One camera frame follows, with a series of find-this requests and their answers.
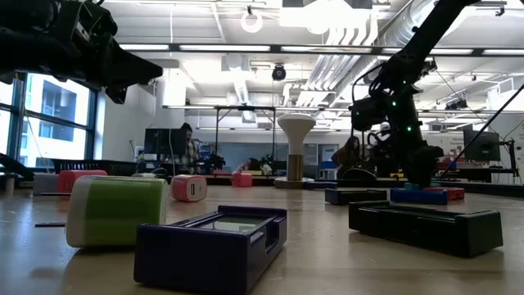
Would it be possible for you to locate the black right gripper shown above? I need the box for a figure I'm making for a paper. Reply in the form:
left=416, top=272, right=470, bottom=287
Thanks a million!
left=391, top=129, right=446, bottom=188

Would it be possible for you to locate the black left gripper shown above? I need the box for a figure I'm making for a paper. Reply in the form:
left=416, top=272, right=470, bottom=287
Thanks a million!
left=0, top=0, right=164, bottom=105

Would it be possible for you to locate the blue digital clock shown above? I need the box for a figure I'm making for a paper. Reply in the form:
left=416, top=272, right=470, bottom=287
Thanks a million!
left=390, top=188, right=449, bottom=206

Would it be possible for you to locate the red rectangular box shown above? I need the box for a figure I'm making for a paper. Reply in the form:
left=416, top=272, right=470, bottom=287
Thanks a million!
left=423, top=186, right=466, bottom=202

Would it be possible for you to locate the black digital clock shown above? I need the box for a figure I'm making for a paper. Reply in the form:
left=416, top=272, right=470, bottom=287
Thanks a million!
left=324, top=188, right=392, bottom=207
left=348, top=199, right=504, bottom=259

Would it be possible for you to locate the purple rectangular box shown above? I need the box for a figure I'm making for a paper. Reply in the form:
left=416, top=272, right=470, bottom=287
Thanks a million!
left=303, top=181, right=339, bottom=191

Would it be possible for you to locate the pink USB wall charger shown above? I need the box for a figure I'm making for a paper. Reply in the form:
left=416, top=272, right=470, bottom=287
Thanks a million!
left=231, top=172, right=254, bottom=188
left=57, top=169, right=109, bottom=194
left=170, top=174, right=208, bottom=203

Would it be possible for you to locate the green USB wall charger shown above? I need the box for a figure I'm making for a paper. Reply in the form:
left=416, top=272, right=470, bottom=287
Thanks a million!
left=65, top=175, right=169, bottom=249

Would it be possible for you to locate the black overhead gantry beam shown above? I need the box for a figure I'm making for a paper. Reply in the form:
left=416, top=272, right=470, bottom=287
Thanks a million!
left=102, top=42, right=524, bottom=58

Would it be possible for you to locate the black computer monitor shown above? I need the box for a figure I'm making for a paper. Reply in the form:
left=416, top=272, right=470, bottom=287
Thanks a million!
left=142, top=128, right=187, bottom=161
left=463, top=129, right=501, bottom=163

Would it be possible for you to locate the person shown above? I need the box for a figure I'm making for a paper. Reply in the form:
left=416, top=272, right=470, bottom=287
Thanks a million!
left=175, top=121, right=201, bottom=175
left=235, top=157, right=263, bottom=175
left=330, top=135, right=364, bottom=181

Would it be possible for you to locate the black diagonal support rod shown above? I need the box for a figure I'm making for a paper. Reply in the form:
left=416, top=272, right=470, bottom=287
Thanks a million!
left=440, top=84, right=524, bottom=179

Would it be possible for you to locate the white mushroom table lamp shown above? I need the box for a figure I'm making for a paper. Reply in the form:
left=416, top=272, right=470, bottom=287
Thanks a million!
left=273, top=113, right=317, bottom=190

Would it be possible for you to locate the purple digital clock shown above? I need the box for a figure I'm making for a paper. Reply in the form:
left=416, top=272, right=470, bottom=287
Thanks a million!
left=133, top=204, right=288, bottom=295

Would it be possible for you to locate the black aluminium table frame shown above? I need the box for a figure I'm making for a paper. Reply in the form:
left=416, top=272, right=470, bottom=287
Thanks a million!
left=0, top=152, right=524, bottom=198

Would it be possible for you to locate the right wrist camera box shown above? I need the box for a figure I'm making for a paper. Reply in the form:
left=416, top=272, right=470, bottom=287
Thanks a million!
left=350, top=96, right=386, bottom=133

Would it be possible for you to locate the black background rig frame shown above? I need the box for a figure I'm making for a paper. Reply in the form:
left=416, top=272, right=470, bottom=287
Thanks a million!
left=213, top=104, right=278, bottom=165

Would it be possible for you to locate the white ring light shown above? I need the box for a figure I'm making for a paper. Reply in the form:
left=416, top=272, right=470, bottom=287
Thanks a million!
left=240, top=8, right=264, bottom=34

